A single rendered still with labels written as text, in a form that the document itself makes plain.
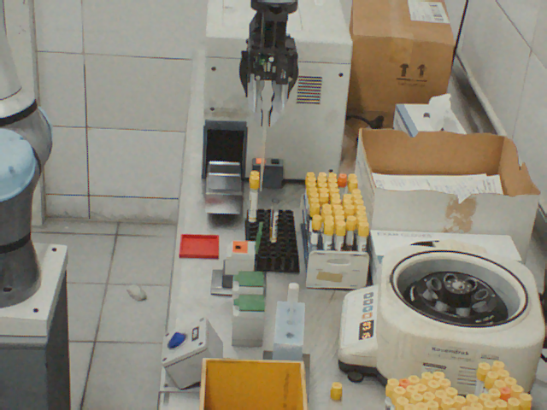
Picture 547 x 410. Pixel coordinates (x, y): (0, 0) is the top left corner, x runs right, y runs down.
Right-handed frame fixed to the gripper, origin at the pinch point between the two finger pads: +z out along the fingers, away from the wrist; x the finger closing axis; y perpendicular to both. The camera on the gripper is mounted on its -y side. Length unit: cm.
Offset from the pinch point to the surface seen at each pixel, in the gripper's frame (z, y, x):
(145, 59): 54, -160, -28
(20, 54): 52, -155, -66
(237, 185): 21.9, -16.9, -3.1
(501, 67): 11, -55, 55
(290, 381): 19.8, 41.7, 2.5
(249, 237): 24.3, -2.3, -1.1
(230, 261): 20.7, 11.2, -5.0
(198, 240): 26.5, -4.7, -10.0
